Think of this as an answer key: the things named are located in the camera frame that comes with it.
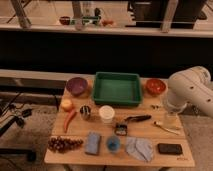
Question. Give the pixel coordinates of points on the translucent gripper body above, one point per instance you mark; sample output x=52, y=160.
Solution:
x=170, y=119

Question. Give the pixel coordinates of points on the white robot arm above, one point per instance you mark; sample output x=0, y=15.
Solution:
x=187, y=86

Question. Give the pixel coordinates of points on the green plastic tray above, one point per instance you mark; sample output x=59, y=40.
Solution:
x=122, y=89

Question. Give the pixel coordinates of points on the wooden spoon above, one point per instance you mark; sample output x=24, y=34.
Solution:
x=171, y=129

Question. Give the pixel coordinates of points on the black phone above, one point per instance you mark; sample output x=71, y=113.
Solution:
x=170, y=149

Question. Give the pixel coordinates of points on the grey folded cloth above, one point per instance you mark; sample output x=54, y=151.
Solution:
x=139, y=148

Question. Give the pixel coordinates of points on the blue small cup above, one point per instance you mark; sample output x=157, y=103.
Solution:
x=113, y=144

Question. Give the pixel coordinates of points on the white cup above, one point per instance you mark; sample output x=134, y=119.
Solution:
x=106, y=114

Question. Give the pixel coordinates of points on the blue sponge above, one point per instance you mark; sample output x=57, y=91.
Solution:
x=92, y=143

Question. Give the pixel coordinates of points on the metal cup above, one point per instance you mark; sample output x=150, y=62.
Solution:
x=85, y=112

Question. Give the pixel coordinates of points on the purple bowl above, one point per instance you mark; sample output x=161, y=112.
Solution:
x=76, y=86

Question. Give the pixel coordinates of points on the orange carrot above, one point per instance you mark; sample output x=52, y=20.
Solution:
x=68, y=119

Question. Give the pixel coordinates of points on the yellow apple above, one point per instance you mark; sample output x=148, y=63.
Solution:
x=66, y=105

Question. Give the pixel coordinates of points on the bunch of dark grapes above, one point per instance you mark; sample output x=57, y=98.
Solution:
x=62, y=145

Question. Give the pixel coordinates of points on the orange background object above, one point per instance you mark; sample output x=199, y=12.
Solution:
x=107, y=23

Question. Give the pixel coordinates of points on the green background object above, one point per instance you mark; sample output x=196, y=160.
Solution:
x=90, y=20

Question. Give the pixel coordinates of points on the dark red background bowl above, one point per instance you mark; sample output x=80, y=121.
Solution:
x=64, y=20

